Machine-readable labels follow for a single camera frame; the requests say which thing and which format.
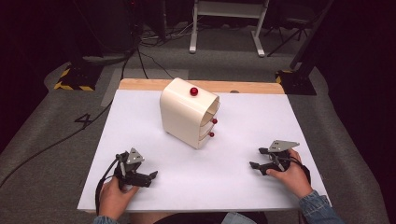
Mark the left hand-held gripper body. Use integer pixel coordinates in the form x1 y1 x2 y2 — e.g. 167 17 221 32
114 147 154 189

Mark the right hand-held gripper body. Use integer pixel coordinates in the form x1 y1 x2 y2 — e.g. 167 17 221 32
263 139 301 175

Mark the person's right hand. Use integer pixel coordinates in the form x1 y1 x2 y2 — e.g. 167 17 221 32
265 148 314 200

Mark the person's left hand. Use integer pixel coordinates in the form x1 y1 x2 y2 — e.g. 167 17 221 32
98 176 140 221

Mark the white table mat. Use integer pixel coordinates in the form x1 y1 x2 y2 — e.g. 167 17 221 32
77 89 330 214

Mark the cream mini drawer cabinet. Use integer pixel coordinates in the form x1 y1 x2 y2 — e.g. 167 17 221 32
159 77 221 150

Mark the black stand with hazard base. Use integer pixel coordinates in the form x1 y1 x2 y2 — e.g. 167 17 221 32
275 0 336 96
53 55 105 92

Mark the wooden table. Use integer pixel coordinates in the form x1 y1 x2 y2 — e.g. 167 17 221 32
118 77 286 95

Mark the black tripod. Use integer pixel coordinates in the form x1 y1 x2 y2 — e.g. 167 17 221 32
265 17 314 59

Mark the dark equipment cabinet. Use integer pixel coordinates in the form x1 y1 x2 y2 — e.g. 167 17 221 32
73 0 139 60

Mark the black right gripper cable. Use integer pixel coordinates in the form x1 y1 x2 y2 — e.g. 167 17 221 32
273 155 312 185

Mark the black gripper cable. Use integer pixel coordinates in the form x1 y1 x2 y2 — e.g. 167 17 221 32
273 155 312 185
94 153 123 217

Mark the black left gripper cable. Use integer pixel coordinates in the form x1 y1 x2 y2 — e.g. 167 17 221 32
94 153 123 217

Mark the long black floor cable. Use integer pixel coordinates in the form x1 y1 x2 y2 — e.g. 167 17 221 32
0 46 138 189

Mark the thin black floor cable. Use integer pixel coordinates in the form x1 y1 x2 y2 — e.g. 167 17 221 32
136 49 176 80

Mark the white desk frame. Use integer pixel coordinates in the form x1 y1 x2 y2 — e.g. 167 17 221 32
189 0 271 58

